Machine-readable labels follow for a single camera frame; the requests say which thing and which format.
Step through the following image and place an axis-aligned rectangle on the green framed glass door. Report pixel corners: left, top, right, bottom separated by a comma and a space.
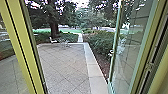
107, 0, 168, 94

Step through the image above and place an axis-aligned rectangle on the green shrub bed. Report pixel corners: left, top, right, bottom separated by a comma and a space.
84, 29, 117, 63

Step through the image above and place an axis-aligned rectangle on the small outdoor chair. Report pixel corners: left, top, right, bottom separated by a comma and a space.
49, 36, 59, 45

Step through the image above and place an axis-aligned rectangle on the large tree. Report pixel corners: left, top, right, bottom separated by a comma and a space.
24, 0, 81, 39

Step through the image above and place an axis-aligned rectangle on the green framed glass wall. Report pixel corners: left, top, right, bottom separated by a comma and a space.
0, 0, 49, 94

